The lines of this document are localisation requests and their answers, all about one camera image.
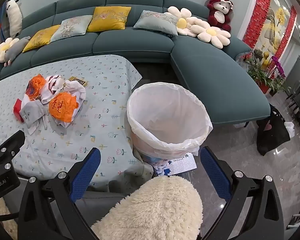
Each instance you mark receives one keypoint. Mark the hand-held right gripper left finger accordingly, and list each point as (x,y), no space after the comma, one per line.
(87,172)

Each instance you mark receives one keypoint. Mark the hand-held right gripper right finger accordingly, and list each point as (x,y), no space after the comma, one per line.
(215,172)

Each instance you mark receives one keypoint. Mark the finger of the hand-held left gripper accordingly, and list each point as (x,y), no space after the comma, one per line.
(10,145)

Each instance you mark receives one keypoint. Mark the orange bag with red characters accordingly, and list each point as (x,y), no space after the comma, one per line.
(62,107)

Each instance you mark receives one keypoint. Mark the orange bag with blue print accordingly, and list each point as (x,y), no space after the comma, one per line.
(36,83)

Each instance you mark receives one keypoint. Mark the white striped plastic bag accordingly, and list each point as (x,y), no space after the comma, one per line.
(52,87)

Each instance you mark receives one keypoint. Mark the bin with white plastic liner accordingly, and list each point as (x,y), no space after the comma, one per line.
(165,112)

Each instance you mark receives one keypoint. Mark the printed paper leaflet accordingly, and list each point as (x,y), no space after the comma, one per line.
(180,166)

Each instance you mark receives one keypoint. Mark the red and white paper cup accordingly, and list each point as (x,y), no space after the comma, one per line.
(17,108)

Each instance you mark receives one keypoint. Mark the black tote bag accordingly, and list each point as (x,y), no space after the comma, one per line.
(272,132)

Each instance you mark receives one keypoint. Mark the cream fluffy stool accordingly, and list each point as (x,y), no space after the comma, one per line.
(152,210)

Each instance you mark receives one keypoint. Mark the floral light blue tablecloth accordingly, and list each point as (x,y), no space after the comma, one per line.
(102,92)

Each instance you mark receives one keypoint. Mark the dark box with gold label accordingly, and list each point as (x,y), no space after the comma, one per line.
(78,82)

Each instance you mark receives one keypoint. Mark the grey plush toy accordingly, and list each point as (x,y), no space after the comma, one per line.
(16,48)

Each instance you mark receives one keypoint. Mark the white flower cushion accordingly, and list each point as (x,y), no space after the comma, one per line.
(211,31)
(182,23)
(5,46)

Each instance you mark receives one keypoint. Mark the yellow embroidered cushion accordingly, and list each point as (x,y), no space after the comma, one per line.
(40,38)
(110,18)

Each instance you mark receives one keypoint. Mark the green potted plant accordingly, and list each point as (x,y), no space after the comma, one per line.
(262,72)

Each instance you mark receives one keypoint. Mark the purple orchid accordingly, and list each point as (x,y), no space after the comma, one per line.
(278,66)

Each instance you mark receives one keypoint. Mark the white sheep plush toy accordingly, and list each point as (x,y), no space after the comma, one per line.
(13,17)

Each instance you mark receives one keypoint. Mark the grey-blue embroidered cushion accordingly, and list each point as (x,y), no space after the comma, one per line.
(155,22)
(70,27)

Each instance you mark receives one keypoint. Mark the teal sectional sofa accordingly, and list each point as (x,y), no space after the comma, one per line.
(130,42)

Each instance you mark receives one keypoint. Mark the red monkey plush toy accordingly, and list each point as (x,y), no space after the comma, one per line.
(220,12)

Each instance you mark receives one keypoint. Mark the red lattice wall panel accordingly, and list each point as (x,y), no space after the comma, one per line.
(287,32)
(258,10)

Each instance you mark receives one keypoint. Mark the golden tree wall painting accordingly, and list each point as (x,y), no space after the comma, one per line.
(275,17)

